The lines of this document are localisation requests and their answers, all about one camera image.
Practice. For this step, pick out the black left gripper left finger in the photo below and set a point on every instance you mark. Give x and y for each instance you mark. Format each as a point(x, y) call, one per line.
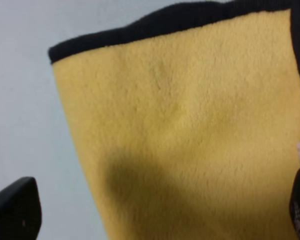
point(20, 210)

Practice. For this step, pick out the yellow towel with black trim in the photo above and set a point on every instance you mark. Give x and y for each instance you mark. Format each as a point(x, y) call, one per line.
point(187, 122)

